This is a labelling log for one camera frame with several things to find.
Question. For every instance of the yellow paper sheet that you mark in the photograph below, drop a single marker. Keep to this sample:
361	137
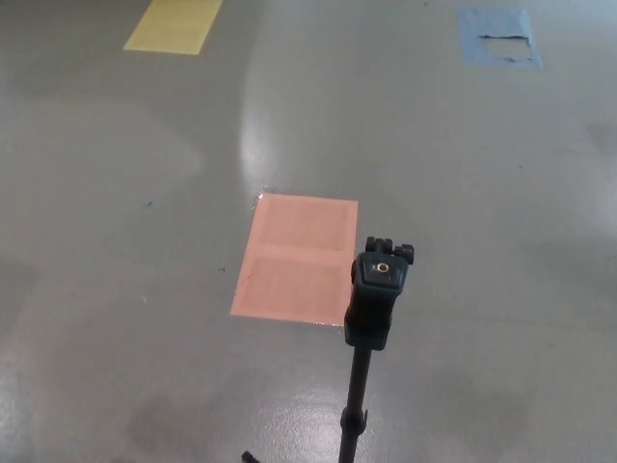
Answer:
173	24

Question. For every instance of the black tripod phone stand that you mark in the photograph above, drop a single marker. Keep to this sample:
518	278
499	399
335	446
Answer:
371	299

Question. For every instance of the torn blue paper sheet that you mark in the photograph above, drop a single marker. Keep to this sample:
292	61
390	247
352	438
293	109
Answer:
482	21

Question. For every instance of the pink floor marker rectangle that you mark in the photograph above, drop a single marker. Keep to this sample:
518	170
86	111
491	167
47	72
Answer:
289	260

